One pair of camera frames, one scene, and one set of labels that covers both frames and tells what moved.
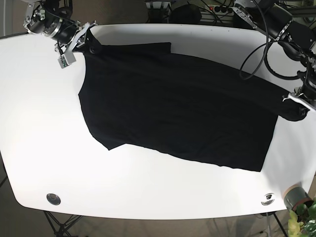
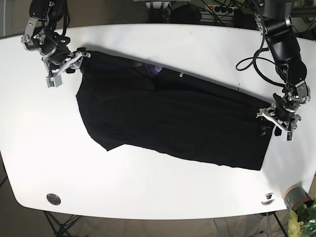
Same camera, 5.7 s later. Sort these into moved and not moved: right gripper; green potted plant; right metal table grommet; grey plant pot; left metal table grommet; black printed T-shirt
Moved: right gripper; black printed T-shirt
Not moved: left metal table grommet; green potted plant; right metal table grommet; grey plant pot
